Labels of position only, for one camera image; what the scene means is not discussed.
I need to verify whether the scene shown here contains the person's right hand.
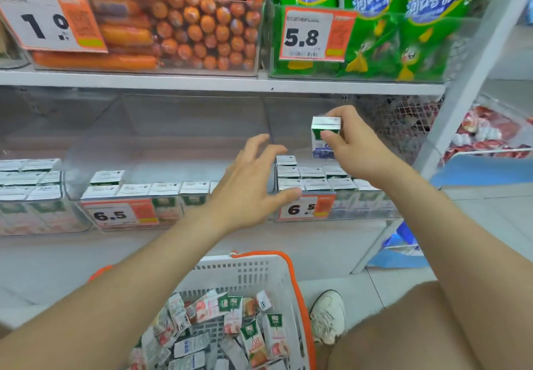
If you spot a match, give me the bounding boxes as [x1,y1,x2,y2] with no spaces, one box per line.
[319,105,412,190]

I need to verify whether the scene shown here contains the person's left hand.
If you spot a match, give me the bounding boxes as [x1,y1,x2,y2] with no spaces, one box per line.
[204,134,304,234]

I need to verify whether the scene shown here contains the carton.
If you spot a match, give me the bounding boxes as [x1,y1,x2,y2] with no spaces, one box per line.
[311,115,343,160]

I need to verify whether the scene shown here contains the white shopping basket orange handles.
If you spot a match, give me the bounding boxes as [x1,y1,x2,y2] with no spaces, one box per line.
[87,251,316,370]

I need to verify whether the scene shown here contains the pile of small juice cartons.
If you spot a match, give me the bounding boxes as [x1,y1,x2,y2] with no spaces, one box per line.
[127,288,291,370]

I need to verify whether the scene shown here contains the person's left forearm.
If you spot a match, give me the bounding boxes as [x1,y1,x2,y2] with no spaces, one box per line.
[0,211,234,370]

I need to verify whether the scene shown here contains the person's right forearm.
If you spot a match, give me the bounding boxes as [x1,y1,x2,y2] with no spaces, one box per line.
[374,165,533,370]

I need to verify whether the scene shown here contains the person's right white shoe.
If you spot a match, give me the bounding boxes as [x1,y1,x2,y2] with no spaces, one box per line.
[309,290,347,346]

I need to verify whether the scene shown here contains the person's right leg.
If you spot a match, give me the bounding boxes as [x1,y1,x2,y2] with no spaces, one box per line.
[326,280,480,370]

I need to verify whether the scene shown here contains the orange white price tag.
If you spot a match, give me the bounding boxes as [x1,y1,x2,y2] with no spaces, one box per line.
[278,192,338,222]
[279,6,359,64]
[0,0,109,55]
[80,198,160,230]

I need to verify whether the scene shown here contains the blue plastic packet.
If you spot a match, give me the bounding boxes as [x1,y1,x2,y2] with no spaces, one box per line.
[383,222,420,255]

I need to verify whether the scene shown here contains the heap of red white packets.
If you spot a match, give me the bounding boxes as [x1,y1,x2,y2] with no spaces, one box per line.
[443,105,533,161]

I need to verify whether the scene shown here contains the stack of green packets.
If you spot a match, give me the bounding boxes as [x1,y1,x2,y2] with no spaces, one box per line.
[273,0,491,83]

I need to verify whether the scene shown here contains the stack of orange sausages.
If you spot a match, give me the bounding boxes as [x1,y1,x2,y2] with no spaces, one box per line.
[0,0,266,72]

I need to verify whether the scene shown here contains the blue panel wire basket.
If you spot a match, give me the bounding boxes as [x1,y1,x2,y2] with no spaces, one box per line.
[368,222,430,270]
[429,92,533,188]

